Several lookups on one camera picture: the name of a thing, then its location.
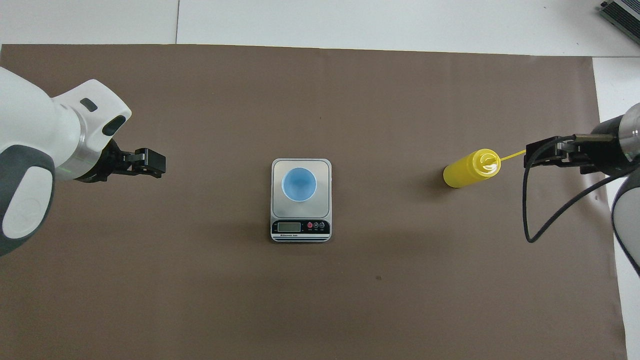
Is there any silver digital kitchen scale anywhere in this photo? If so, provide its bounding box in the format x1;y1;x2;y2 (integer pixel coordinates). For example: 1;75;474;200
270;158;332;244

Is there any light blue plastic cup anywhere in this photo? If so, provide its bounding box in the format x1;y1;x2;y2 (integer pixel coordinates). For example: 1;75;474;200
281;167;318;202

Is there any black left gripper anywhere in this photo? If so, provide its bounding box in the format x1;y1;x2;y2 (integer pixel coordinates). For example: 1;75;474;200
75;140;166;183

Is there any grey metal device box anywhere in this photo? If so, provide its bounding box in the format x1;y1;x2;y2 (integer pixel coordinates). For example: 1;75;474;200
600;0;640;32

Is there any brown paper table mat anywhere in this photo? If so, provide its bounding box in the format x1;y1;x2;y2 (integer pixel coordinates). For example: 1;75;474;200
0;44;628;360

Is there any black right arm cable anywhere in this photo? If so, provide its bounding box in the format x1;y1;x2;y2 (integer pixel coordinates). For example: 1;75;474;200
522;134;640;244

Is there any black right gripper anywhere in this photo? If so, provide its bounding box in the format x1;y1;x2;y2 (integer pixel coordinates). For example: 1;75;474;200
524;116;632;176

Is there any yellow squeeze bottle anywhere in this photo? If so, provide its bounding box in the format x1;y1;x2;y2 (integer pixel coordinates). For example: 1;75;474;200
443;148;527;189

